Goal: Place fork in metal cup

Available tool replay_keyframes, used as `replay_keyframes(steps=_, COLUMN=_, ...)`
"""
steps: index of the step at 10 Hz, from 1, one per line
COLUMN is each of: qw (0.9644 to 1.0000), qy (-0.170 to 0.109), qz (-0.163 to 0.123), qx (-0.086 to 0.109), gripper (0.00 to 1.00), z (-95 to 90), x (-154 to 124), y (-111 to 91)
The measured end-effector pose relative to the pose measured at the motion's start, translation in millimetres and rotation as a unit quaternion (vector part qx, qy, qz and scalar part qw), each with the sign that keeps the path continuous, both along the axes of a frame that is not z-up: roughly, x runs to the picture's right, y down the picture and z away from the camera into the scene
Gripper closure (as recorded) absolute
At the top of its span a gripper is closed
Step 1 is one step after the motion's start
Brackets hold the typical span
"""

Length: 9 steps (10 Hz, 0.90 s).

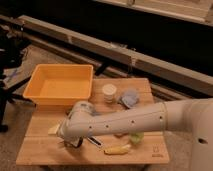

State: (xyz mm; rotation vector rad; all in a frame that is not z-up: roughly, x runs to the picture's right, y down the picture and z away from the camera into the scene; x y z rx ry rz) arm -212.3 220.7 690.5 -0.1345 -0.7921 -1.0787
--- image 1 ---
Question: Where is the long wooden beam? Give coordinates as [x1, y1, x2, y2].
[18, 15, 213, 96]

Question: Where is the black handled fork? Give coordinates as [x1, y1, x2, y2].
[87, 137, 102, 148]

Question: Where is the small white cup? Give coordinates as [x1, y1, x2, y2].
[102, 84, 117, 103]

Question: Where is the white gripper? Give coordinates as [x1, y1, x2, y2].
[48, 123, 83, 146]

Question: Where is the yellow plastic bin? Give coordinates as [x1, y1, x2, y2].
[23, 64, 93, 106]

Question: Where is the green toy vegetable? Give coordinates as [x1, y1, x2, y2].
[129, 132, 144, 144]

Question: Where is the black tripod stand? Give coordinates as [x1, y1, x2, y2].
[0, 26, 30, 133]

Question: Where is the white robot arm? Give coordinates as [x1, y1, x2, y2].
[48, 98, 213, 171]

